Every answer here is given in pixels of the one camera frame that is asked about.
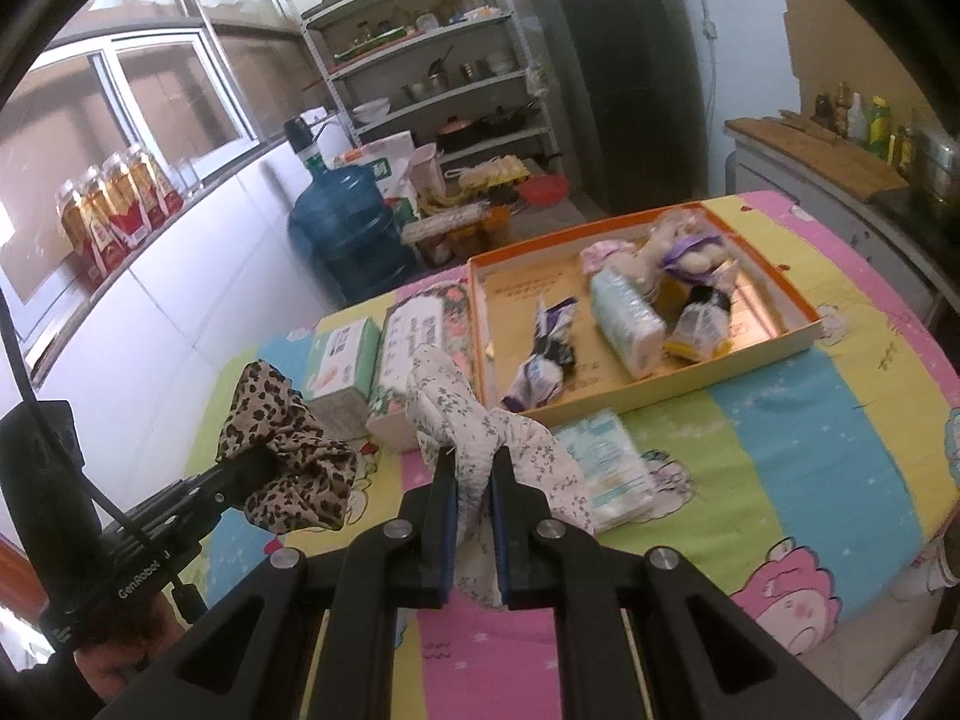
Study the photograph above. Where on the red plastic basket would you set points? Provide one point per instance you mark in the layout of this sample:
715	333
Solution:
545	190

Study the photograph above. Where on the small green tissue packet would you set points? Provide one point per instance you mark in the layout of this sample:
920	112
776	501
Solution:
619	485

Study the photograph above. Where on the purple dress teddy bear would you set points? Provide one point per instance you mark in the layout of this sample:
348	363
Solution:
680	245

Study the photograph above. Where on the leopard print scrunchie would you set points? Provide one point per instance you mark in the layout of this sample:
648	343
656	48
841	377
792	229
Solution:
314	474

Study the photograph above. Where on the pale green tissue packet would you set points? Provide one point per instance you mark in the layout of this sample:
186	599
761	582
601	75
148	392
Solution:
633	329

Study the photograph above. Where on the colourful cartoon bed sheet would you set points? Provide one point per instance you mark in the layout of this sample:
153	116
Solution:
832	468

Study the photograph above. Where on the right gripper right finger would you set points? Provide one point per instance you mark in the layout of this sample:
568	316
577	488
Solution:
640	635

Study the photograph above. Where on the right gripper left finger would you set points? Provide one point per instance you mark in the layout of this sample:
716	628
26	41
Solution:
310	635

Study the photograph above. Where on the white floral cloth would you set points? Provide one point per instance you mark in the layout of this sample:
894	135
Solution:
446	414

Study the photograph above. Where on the pink hat teddy bear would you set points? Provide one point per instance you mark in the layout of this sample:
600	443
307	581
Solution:
622	256

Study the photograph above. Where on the orange shallow cardboard box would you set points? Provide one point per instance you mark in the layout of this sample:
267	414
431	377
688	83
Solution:
770	320

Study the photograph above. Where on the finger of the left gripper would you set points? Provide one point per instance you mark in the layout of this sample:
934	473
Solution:
217	487

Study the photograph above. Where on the bananas bunch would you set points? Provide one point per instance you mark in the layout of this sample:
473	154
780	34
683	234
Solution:
431	203

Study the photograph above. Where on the green white tissue box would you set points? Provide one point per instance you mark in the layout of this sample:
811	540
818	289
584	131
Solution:
339	378

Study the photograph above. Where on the blue water jug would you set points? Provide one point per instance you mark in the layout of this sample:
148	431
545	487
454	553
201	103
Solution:
342	228

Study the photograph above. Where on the egg carton tray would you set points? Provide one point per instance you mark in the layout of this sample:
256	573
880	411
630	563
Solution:
501	170

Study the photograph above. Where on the grey side cabinet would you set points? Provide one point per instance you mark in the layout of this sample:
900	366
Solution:
861	202

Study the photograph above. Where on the person's left hand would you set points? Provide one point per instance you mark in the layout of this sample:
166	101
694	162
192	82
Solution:
109	668

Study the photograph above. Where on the green yellow bottle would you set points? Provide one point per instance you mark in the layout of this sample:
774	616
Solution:
880	127

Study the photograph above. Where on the grey metal shelf rack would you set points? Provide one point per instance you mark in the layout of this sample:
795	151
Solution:
423	66

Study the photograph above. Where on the black refrigerator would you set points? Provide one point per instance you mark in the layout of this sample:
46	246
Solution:
627	97

